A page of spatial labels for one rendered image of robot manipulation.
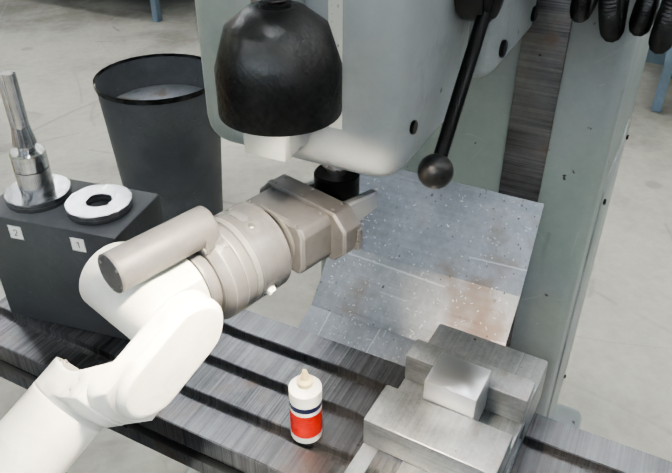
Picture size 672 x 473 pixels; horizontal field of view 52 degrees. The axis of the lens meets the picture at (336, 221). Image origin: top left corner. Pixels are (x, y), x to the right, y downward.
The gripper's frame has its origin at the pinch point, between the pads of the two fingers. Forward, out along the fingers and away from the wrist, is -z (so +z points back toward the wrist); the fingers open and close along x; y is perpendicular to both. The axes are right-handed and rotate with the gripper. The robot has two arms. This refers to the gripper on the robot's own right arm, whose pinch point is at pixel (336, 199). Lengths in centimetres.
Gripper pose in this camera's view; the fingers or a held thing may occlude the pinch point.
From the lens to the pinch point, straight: 72.1
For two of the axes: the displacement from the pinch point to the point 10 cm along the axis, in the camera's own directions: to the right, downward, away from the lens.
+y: -0.1, 8.3, 5.5
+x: -7.4, -3.7, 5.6
